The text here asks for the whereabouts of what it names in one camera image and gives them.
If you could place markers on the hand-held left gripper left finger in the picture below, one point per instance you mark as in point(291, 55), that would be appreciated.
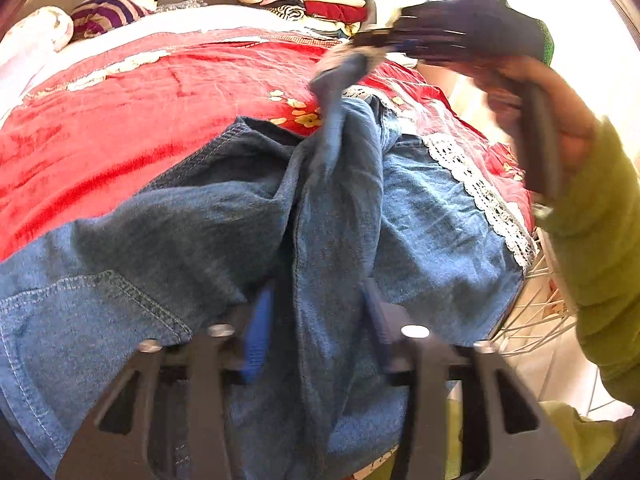
point(257, 332)

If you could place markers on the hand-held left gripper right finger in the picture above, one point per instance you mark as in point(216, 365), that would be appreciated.
point(378, 327)

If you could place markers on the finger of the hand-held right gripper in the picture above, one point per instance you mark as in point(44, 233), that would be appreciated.
point(407, 12)
point(372, 39)

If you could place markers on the blue denim pants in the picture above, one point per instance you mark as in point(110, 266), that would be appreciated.
point(150, 260)

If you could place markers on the person's right forearm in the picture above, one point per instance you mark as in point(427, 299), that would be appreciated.
point(600, 260)

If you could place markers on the person's right hand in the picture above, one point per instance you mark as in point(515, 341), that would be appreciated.
point(570, 110)

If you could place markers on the person's green top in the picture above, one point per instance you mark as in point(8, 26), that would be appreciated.
point(565, 435)

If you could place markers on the red floral bedspread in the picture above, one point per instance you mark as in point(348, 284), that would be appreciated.
point(125, 125)

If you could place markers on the purple striped pillow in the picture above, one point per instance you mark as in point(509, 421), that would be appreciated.
point(107, 15)

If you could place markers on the white floral pillow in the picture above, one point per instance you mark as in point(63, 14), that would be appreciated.
point(35, 30)

